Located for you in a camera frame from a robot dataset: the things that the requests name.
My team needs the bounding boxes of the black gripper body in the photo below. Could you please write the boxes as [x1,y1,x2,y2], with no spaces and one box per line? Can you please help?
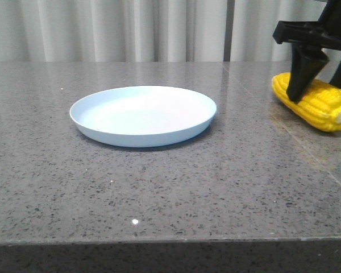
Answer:
[273,1,341,51]

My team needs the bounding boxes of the yellow plastic corn cob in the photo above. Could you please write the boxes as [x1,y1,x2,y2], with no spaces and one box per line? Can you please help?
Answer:
[272,72,341,132]

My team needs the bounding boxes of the light blue round plate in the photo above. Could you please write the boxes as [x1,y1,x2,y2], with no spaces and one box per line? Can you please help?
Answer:
[69,86,217,148]

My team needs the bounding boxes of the white pleated curtain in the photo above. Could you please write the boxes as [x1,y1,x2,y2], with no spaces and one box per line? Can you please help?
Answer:
[0,1,325,62]

